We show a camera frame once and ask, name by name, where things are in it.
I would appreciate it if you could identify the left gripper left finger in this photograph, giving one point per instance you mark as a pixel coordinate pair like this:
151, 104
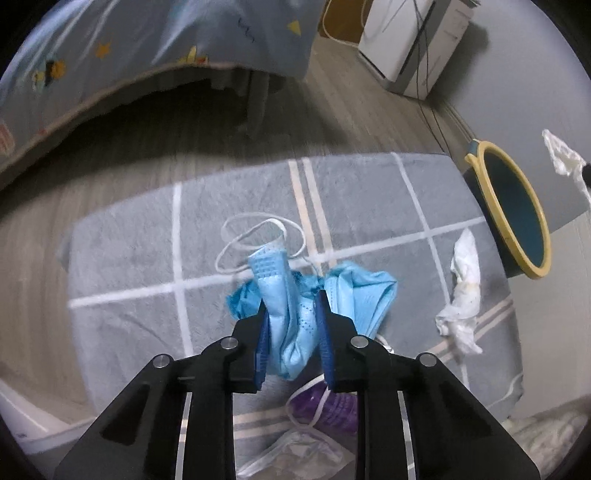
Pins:
248, 365

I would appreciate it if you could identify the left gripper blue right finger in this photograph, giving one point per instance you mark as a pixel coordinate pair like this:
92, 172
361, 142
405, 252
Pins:
339, 365

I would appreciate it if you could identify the light blue face mask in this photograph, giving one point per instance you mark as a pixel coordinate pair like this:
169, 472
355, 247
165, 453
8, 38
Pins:
263, 245

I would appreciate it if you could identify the white tissue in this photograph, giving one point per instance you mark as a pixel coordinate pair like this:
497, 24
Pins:
458, 320
568, 162

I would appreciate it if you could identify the teal yellow-rimmed trash bin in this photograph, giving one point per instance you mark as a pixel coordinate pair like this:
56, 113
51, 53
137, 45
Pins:
512, 210

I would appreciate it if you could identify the purple spray bottle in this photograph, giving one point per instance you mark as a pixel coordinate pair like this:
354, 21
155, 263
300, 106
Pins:
315, 405

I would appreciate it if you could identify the grey checked rug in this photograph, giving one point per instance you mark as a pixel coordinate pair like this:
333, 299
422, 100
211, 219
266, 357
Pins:
153, 332

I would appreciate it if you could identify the clear plastic bag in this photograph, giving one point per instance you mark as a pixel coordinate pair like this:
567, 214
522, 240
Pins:
300, 454

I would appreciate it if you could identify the white air purifier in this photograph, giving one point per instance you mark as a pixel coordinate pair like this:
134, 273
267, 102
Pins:
407, 44

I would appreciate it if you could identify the wooden cabinet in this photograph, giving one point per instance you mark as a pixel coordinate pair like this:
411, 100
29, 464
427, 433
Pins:
343, 20

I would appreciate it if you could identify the blue patterned bed quilt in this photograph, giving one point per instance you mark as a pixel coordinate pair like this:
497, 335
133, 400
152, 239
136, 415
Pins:
82, 51

